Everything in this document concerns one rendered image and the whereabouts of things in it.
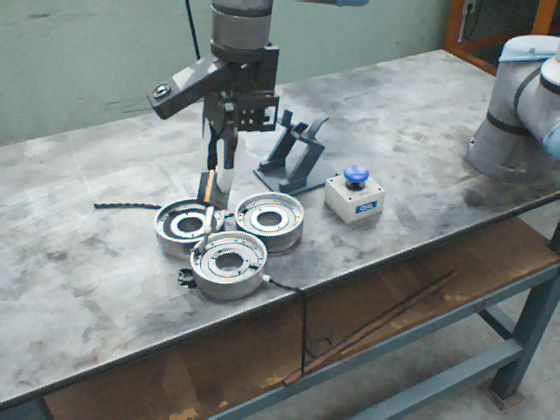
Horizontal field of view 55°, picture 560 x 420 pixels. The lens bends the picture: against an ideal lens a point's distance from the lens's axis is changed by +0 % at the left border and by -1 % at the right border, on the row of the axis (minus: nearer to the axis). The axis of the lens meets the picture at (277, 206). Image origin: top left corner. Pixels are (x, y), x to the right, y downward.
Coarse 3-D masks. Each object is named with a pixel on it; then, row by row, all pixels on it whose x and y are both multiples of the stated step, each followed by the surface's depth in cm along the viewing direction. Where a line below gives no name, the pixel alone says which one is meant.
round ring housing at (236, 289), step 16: (208, 240) 77; (224, 240) 78; (240, 240) 78; (256, 240) 77; (192, 256) 74; (224, 256) 77; (240, 256) 76; (256, 256) 76; (192, 272) 74; (224, 272) 73; (240, 272) 73; (256, 272) 71; (208, 288) 71; (224, 288) 71; (240, 288) 71; (256, 288) 74
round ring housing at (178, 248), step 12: (168, 204) 83; (180, 204) 84; (192, 204) 85; (156, 216) 81; (180, 216) 83; (192, 216) 83; (204, 216) 83; (216, 216) 83; (156, 228) 79; (180, 228) 83; (192, 228) 84; (216, 228) 80; (168, 240) 77; (180, 240) 77; (192, 240) 77; (168, 252) 80; (180, 252) 78
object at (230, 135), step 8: (232, 120) 70; (224, 128) 71; (232, 128) 70; (224, 136) 71; (232, 136) 70; (224, 144) 72; (232, 144) 71; (224, 152) 72; (232, 152) 72; (224, 160) 73; (232, 160) 73; (224, 168) 73; (232, 168) 74
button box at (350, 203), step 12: (336, 180) 87; (372, 180) 87; (336, 192) 85; (348, 192) 85; (360, 192) 85; (372, 192) 85; (384, 192) 85; (336, 204) 87; (348, 204) 83; (360, 204) 84; (372, 204) 85; (348, 216) 85; (360, 216) 86
